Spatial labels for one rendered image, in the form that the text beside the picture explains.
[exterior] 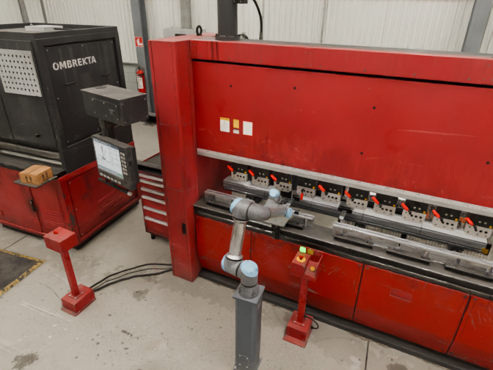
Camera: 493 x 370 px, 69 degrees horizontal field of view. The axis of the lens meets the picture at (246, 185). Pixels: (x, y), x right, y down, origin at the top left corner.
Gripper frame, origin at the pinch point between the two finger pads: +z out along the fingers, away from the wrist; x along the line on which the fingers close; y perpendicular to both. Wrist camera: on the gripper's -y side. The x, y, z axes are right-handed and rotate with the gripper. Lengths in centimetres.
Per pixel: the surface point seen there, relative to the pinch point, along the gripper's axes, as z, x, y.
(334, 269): 23, -52, -31
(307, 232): 9.0, -25.0, -10.0
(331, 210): 24.2, -36.9, 18.5
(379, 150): -49, -68, 43
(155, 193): 39, 149, 0
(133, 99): -98, 103, 26
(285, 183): -16.1, -1.0, 18.8
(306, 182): -20.1, -18.5, 21.3
